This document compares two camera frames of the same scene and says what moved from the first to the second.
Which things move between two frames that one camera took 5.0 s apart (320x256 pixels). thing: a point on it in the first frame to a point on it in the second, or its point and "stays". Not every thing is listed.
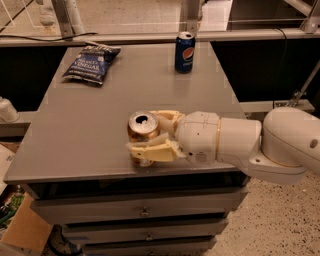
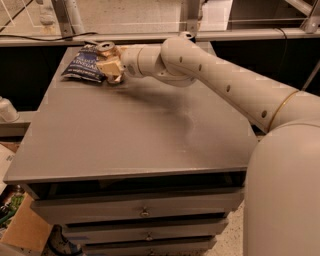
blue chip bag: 92,62 stays
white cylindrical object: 7,112 stays
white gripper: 198,135 to 129,62
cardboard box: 28,230 stays
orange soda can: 142,126 to 108,51
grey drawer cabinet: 72,154 stays
